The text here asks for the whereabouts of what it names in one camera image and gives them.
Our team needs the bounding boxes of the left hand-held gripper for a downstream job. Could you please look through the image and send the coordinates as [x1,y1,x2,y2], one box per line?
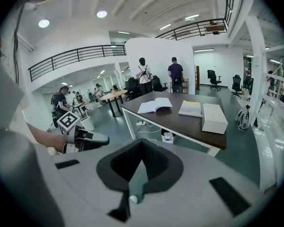
[56,111,109,154]

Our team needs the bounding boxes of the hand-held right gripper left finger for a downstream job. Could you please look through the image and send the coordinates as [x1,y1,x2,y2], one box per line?
[96,138,144,223]

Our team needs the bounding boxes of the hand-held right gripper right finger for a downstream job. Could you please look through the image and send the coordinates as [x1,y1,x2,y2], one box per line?
[141,138,184,195]

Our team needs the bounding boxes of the person's left forearm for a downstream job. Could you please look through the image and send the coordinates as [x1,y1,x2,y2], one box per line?
[26,122,68,152]

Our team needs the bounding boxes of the yellow and white booklet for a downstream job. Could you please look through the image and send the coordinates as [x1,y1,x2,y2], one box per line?
[178,100,203,118]

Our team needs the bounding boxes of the white trash bin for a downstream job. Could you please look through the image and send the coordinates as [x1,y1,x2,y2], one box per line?
[80,116,96,132]

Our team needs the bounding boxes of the white paper bag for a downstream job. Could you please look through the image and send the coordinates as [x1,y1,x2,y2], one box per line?
[161,128,177,145]

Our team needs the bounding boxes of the small round wooden table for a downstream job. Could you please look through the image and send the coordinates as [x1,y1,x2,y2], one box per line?
[73,101,90,118]

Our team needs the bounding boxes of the white cardboard box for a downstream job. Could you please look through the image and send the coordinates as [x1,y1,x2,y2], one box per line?
[201,103,229,135]

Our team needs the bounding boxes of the black office chair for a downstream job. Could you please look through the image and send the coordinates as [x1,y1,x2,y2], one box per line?
[207,70,222,91]
[152,75,169,92]
[231,74,244,100]

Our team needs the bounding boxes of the black balcony railing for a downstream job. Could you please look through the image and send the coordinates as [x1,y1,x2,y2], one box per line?
[27,44,127,83]
[154,0,236,41]

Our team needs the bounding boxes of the white bicycle helmet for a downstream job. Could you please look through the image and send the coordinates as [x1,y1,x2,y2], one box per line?
[235,105,252,131]

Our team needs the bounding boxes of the wooden shelf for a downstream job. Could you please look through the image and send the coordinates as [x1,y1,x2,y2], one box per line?
[195,65,201,91]

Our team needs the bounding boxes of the cream printed t-shirt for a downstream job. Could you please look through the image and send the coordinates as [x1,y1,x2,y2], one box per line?
[0,48,64,227]

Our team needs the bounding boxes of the white glossy bench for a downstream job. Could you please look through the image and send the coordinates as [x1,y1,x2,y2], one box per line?
[252,72,284,195]

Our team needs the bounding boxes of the black headset cable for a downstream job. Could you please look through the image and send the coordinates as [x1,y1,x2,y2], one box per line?
[12,3,26,85]

